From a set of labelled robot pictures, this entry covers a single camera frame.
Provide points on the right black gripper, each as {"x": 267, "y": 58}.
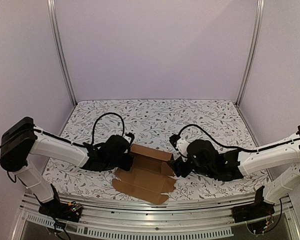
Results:
{"x": 178, "y": 169}

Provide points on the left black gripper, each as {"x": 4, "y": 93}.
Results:
{"x": 126, "y": 166}

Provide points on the brown cardboard box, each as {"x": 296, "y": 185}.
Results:
{"x": 150, "y": 178}

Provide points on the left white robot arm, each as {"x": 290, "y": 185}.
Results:
{"x": 25, "y": 138}

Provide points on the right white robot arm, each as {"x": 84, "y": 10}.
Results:
{"x": 227, "y": 163}

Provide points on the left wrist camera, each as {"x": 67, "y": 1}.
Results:
{"x": 130, "y": 137}

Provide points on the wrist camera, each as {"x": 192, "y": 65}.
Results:
{"x": 179, "y": 144}
{"x": 130, "y": 137}

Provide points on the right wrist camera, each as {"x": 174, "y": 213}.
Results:
{"x": 179, "y": 144}

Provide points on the aluminium front rail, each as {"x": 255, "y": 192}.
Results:
{"x": 204, "y": 219}

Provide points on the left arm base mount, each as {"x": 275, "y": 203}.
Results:
{"x": 56, "y": 209}

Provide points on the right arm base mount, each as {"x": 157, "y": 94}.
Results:
{"x": 258, "y": 209}

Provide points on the left aluminium frame post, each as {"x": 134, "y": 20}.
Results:
{"x": 52, "y": 12}

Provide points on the aluminium frame post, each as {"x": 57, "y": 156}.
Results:
{"x": 52, "y": 12}
{"x": 252, "y": 51}

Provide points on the right aluminium frame post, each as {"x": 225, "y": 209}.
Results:
{"x": 252, "y": 51}

